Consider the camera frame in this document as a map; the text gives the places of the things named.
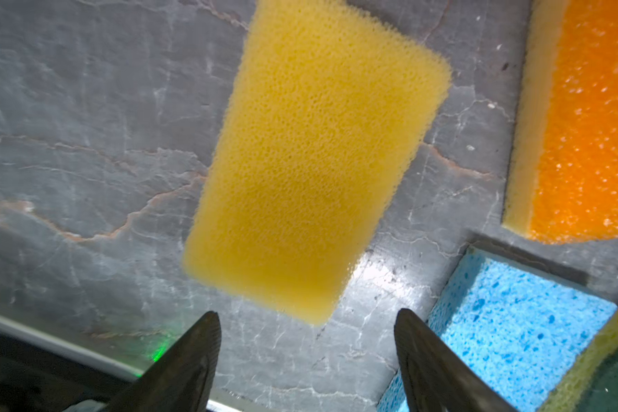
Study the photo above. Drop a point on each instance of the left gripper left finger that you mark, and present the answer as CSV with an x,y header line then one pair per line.
x,y
181,380

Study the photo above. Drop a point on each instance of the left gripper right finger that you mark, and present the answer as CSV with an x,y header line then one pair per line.
x,y
434,378

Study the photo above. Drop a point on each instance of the yellow sponge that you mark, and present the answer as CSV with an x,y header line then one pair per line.
x,y
328,110

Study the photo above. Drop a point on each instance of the blue sponge lower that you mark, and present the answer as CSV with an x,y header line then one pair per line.
x,y
517,328

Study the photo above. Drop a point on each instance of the dark green sponge left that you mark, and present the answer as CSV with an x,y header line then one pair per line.
x,y
592,382

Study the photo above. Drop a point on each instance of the orange sponge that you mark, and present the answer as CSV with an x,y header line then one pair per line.
x,y
563,177

